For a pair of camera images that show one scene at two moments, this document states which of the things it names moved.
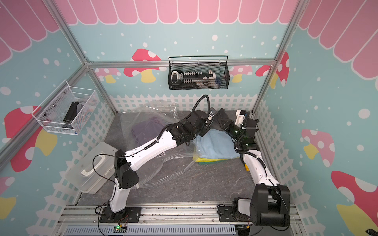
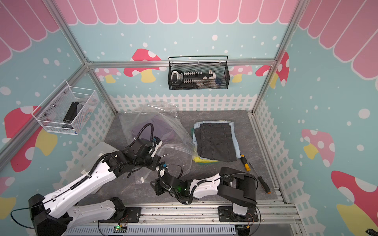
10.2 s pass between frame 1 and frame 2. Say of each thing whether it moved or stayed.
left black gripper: moved
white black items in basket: stayed
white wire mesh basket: stayed
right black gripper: moved
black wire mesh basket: stayed
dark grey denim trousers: moved
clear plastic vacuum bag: stayed
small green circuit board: stayed
